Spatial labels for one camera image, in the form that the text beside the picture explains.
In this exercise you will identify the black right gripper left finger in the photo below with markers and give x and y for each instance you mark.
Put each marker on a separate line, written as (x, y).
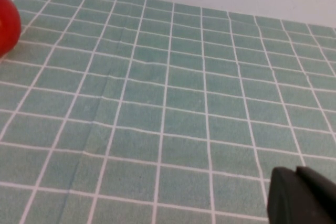
(283, 200)

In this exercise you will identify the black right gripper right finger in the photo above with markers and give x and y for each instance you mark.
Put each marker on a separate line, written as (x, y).
(320, 195)

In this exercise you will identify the green checkered tablecloth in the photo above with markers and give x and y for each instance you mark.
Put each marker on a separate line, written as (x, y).
(168, 103)

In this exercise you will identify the red apple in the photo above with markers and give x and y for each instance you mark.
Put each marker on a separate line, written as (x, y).
(8, 22)

